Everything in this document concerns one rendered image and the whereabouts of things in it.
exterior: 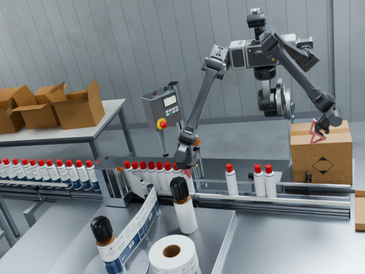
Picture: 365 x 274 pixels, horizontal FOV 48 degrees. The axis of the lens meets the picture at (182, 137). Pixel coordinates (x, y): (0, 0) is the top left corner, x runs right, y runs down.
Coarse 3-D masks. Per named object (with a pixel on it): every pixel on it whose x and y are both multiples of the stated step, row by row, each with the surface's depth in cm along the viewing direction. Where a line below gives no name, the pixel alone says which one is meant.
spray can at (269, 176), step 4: (268, 164) 205; (268, 168) 202; (268, 172) 204; (272, 172) 204; (268, 176) 203; (272, 176) 204; (268, 180) 205; (272, 180) 205; (268, 184) 206; (272, 184) 206; (268, 188) 207; (272, 188) 207; (268, 192) 209; (272, 192) 208; (268, 196) 210; (272, 196) 209; (276, 196) 211
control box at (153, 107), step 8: (160, 88) 219; (144, 96) 213; (152, 96) 211; (160, 96) 210; (176, 96) 215; (144, 104) 214; (152, 104) 208; (160, 104) 211; (176, 104) 217; (152, 112) 210; (160, 112) 212; (152, 120) 214; (160, 120) 214; (168, 120) 217; (176, 120) 220; (152, 128) 219; (160, 128) 215
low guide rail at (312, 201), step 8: (160, 192) 232; (168, 192) 230; (248, 200) 213; (256, 200) 211; (264, 200) 209; (272, 200) 208; (280, 200) 206; (288, 200) 204; (296, 200) 203; (304, 200) 201; (312, 200) 200; (320, 200) 199
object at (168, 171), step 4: (164, 164) 225; (168, 164) 224; (168, 168) 225; (168, 172) 225; (172, 172) 226; (168, 176) 226; (172, 176) 226; (168, 180) 228; (168, 184) 229; (168, 188) 232
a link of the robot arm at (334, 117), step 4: (328, 96) 188; (332, 96) 190; (332, 100) 188; (332, 104) 189; (328, 108) 190; (332, 108) 187; (320, 112) 193; (324, 112) 191; (328, 112) 188; (332, 112) 184; (336, 112) 187; (328, 116) 185; (332, 116) 184; (336, 116) 184; (340, 116) 184; (332, 120) 185; (336, 120) 184; (340, 120) 184; (332, 124) 186; (336, 124) 186; (340, 124) 185
